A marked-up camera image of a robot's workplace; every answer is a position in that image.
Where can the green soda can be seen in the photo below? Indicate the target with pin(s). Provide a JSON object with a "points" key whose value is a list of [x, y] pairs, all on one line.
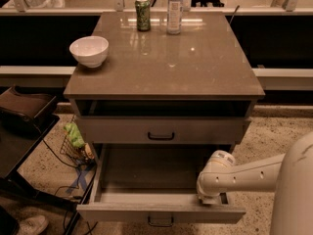
{"points": [[143, 14]]}

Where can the clear plastic water bottle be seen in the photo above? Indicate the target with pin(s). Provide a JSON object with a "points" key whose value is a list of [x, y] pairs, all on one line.
{"points": [[174, 16]]}

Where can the white ceramic bowl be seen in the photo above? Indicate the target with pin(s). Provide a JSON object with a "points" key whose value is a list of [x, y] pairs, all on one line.
{"points": [[90, 51]]}

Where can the white sneaker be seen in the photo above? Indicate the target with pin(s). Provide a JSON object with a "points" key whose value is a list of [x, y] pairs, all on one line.
{"points": [[33, 225]]}

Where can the black cart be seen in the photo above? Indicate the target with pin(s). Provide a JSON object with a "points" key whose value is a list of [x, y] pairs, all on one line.
{"points": [[14, 150]]}

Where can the grey drawer cabinet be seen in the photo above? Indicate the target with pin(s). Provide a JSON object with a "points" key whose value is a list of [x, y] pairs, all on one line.
{"points": [[200, 73]]}

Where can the grey drawer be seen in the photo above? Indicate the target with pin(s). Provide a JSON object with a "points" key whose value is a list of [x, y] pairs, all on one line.
{"points": [[163, 130], [155, 184]]}

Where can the wire basket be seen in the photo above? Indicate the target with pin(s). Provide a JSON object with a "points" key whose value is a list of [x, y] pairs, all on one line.
{"points": [[81, 156]]}

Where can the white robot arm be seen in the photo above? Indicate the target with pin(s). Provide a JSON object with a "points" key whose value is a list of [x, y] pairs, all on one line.
{"points": [[289, 176]]}

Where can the green bag in basket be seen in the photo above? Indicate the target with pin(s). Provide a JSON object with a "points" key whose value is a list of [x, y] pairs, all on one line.
{"points": [[74, 135]]}

